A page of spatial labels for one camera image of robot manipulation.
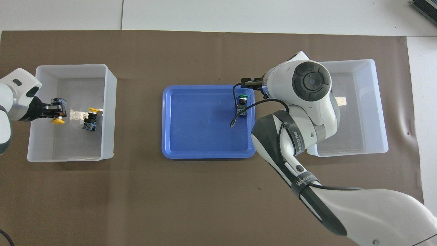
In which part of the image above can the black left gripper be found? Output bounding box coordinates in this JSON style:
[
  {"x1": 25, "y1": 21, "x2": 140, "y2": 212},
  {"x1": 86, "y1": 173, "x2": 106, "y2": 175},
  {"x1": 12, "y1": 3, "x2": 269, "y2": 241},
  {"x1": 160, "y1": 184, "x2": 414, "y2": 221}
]
[{"x1": 24, "y1": 96, "x2": 67, "y2": 122}]

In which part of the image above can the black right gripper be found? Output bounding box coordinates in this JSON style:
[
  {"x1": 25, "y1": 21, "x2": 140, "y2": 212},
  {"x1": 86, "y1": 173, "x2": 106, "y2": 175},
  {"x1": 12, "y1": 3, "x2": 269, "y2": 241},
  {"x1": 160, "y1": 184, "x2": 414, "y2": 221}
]
[{"x1": 241, "y1": 78, "x2": 267, "y2": 90}]

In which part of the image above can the yellow push button switch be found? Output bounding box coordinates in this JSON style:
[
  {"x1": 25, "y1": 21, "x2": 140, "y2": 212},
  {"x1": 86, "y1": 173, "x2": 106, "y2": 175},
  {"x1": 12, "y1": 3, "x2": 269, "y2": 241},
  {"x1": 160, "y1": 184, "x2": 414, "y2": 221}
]
[
  {"x1": 82, "y1": 108, "x2": 100, "y2": 132},
  {"x1": 50, "y1": 98, "x2": 67, "y2": 125}
]

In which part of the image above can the green push button switch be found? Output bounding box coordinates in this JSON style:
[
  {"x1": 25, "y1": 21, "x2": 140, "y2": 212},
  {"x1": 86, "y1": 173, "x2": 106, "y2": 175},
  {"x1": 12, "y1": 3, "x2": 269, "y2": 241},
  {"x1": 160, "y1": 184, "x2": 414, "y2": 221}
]
[{"x1": 236, "y1": 93, "x2": 250, "y2": 118}]

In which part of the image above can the translucent white plastic box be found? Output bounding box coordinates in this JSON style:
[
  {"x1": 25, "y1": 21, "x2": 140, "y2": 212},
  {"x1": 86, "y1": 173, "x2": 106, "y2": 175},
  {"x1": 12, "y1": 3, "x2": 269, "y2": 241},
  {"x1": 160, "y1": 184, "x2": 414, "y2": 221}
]
[
  {"x1": 299, "y1": 59, "x2": 389, "y2": 158},
  {"x1": 27, "y1": 64, "x2": 117, "y2": 163}
]

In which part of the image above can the blue plastic tray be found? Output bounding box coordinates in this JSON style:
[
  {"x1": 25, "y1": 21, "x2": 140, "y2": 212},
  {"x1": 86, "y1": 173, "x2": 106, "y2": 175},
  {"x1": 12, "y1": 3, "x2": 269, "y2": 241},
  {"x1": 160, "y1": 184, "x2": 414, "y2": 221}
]
[{"x1": 161, "y1": 84, "x2": 257, "y2": 160}]

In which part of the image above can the brown paper table mat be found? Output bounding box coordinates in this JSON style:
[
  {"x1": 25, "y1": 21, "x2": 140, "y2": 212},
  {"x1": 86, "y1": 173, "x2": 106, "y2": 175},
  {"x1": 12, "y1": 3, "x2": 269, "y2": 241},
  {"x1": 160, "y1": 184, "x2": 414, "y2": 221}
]
[{"x1": 0, "y1": 30, "x2": 429, "y2": 246}]

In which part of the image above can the dark grey ribbed device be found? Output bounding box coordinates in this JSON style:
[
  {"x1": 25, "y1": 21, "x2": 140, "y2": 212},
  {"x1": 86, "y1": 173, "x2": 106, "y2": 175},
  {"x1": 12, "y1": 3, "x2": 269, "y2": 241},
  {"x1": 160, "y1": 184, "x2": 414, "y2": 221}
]
[{"x1": 411, "y1": 0, "x2": 437, "y2": 25}]

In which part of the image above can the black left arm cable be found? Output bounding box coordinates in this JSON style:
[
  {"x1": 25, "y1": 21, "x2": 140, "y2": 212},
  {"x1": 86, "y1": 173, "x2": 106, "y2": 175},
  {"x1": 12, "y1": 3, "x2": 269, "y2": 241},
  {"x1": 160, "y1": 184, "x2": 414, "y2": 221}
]
[{"x1": 0, "y1": 228, "x2": 15, "y2": 246}]

